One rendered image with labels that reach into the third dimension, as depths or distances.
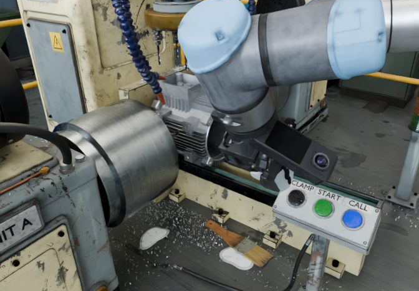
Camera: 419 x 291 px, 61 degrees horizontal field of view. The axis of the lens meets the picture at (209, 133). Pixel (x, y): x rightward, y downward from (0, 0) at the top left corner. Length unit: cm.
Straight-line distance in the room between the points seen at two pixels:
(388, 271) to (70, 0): 100
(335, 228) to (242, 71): 37
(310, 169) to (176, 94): 58
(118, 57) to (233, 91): 75
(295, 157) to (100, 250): 42
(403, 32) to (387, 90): 364
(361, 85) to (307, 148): 370
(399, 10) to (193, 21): 24
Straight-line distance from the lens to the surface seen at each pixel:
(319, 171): 48
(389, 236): 107
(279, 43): 35
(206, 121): 91
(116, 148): 72
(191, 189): 107
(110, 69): 108
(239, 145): 52
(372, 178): 129
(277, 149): 47
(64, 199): 63
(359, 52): 35
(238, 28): 34
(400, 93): 410
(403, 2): 48
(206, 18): 36
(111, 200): 73
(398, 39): 48
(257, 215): 97
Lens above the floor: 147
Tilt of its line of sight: 27 degrees down
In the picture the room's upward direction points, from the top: 1 degrees counter-clockwise
